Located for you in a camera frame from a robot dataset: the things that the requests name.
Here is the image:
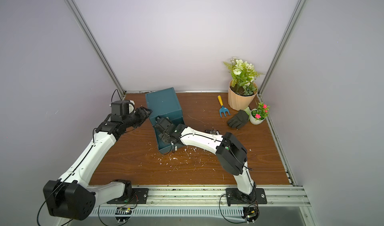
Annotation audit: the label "large peach pot plant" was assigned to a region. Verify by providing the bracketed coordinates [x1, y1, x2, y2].
[224, 57, 262, 111]

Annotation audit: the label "yellow blue garden fork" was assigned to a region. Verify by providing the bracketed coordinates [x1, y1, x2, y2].
[218, 95, 231, 117]

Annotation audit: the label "aluminium front rail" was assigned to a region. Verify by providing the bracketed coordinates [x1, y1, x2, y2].
[133, 185, 311, 207]

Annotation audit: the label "right small circuit board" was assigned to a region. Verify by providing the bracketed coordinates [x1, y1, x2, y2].
[243, 205, 260, 224]

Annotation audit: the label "left small circuit board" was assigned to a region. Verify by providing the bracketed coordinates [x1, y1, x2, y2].
[115, 207, 133, 225]

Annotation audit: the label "small white pot pink flowers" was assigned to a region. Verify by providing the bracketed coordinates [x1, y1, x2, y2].
[250, 102, 270, 125]

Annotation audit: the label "teal drawer cabinet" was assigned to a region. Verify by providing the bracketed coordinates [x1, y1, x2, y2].
[145, 87, 185, 126]

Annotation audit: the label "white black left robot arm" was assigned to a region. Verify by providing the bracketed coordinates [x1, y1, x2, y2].
[43, 101, 152, 221]

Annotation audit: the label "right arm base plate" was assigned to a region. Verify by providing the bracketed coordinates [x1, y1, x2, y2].
[226, 188, 268, 206]

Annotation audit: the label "black gardening glove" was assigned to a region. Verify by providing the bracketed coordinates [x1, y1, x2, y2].
[227, 110, 250, 129]

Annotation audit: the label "bunch of keys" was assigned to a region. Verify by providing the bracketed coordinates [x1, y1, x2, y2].
[205, 129, 220, 135]

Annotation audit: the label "small circuit board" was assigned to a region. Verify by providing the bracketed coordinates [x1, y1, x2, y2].
[243, 205, 260, 224]
[115, 207, 133, 225]

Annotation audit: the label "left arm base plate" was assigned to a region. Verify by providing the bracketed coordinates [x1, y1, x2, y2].
[107, 188, 149, 205]

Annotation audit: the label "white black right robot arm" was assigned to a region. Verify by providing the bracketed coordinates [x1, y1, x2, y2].
[154, 117, 256, 196]

